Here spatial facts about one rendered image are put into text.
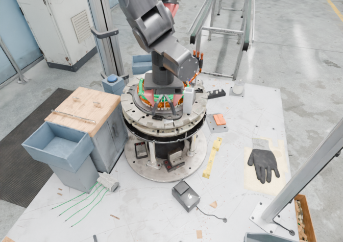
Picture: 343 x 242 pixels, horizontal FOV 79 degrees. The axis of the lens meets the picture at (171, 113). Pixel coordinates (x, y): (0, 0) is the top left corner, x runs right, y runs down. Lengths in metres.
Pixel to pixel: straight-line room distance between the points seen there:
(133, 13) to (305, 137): 2.18
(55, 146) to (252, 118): 0.93
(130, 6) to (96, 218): 0.72
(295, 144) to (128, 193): 1.75
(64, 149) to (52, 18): 2.20
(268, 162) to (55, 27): 2.59
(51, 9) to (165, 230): 2.53
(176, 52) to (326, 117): 2.43
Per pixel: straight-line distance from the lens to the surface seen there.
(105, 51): 1.11
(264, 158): 1.02
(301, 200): 1.81
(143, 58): 1.09
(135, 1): 0.43
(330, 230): 1.98
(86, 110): 0.81
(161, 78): 0.53
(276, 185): 0.99
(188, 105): 0.67
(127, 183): 0.92
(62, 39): 2.96
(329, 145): 0.56
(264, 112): 1.26
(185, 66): 0.44
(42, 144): 0.85
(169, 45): 0.46
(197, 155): 0.95
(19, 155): 2.33
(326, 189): 2.14
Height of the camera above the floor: 1.59
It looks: 45 degrees down
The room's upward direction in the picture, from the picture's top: straight up
